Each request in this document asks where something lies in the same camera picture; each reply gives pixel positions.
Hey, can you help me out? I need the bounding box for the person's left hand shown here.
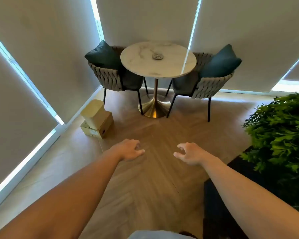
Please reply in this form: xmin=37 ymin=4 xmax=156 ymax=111
xmin=113 ymin=139 xmax=145 ymax=162

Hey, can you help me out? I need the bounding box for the person's right hand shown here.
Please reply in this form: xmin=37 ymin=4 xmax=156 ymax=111
xmin=173 ymin=143 xmax=213 ymax=166

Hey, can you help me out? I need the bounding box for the person's left forearm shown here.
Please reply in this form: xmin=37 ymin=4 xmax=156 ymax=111
xmin=0 ymin=148 xmax=122 ymax=239

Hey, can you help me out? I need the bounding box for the person's right forearm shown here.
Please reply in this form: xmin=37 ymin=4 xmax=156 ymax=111
xmin=202 ymin=157 xmax=299 ymax=239

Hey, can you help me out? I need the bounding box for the brown cardboard box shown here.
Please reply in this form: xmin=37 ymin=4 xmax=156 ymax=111
xmin=80 ymin=111 xmax=114 ymax=139

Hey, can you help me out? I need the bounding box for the cream plastic bin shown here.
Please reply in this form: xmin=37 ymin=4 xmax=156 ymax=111
xmin=80 ymin=99 xmax=105 ymax=130

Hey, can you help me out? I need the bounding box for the grey woven armchair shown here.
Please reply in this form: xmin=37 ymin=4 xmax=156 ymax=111
xmin=88 ymin=46 xmax=149 ymax=115
xmin=165 ymin=52 xmax=234 ymax=122

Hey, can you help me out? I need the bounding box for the person's white shirt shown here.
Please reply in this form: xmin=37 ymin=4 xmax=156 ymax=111
xmin=128 ymin=230 xmax=198 ymax=239

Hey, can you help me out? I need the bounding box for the round marble table gold base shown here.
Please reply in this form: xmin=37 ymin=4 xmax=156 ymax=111
xmin=120 ymin=42 xmax=197 ymax=119

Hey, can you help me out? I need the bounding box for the dark teal cushion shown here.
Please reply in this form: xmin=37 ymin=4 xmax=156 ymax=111
xmin=199 ymin=44 xmax=242 ymax=78
xmin=84 ymin=40 xmax=122 ymax=70

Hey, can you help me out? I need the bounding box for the green leafy plant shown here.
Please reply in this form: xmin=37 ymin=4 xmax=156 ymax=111
xmin=240 ymin=92 xmax=299 ymax=218

